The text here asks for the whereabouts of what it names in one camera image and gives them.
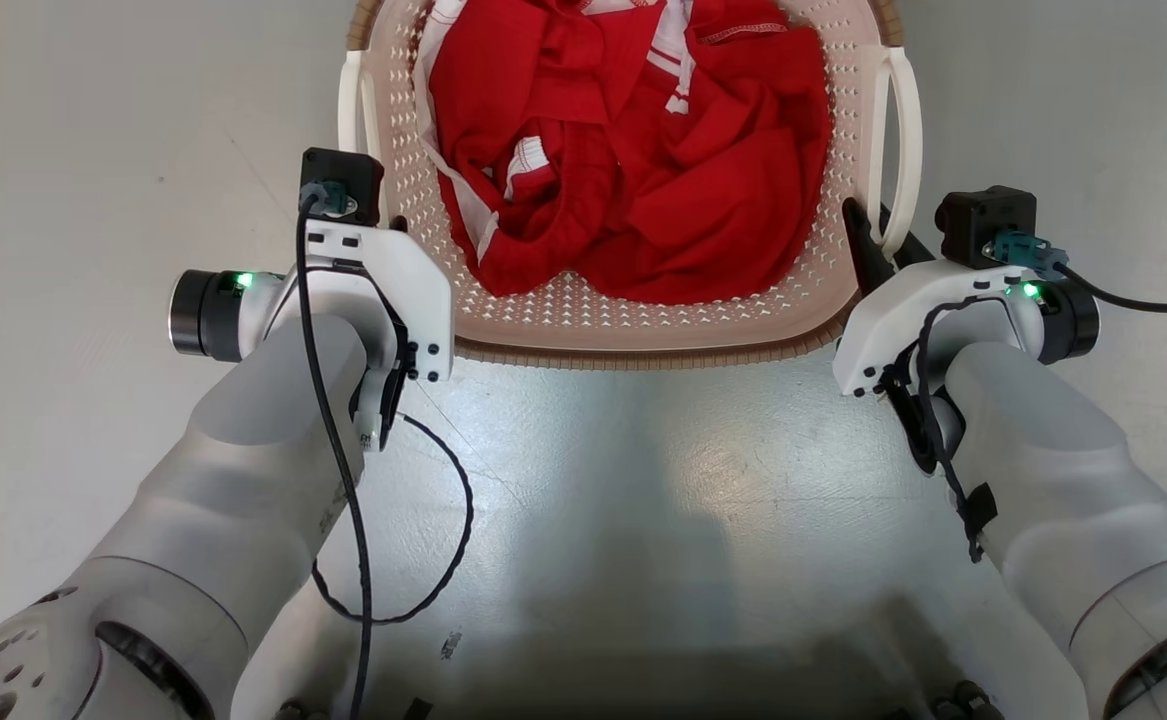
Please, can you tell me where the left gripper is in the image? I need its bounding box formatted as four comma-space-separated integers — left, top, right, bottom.
283, 214, 456, 453

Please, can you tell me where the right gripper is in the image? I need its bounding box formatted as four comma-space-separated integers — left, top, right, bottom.
832, 197, 1032, 399

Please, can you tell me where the beige perforated laundry basket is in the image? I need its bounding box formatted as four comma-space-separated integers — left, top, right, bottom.
336, 0, 924, 371

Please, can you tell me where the red and white garment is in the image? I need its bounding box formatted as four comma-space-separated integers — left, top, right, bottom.
413, 0, 834, 304

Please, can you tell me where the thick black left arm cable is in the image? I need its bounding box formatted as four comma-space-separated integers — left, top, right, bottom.
295, 188, 376, 720

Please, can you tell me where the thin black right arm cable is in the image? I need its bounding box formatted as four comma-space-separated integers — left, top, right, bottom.
881, 295, 1000, 564

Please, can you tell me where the black cable with teal plug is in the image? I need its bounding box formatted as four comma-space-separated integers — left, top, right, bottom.
983, 232, 1167, 315

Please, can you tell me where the thin black looped cable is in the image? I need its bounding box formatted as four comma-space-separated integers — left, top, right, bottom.
311, 410, 476, 626

